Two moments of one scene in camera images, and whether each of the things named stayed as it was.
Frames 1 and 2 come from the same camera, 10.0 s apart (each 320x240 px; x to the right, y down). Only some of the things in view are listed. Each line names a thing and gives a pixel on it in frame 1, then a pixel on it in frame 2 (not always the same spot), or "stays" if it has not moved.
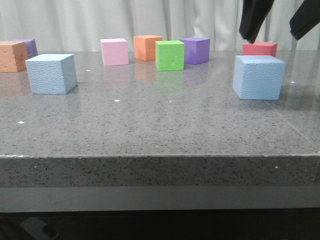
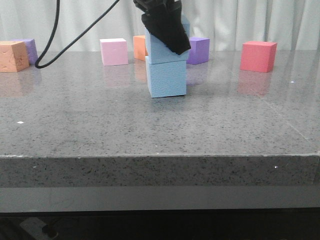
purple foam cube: x=196 y=50 stays
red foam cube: x=259 y=48 stays
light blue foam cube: x=258 y=77 to x=160 y=53
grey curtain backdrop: x=79 y=25 stays
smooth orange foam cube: x=144 y=47 stays
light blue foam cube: x=52 y=74 to x=167 y=79
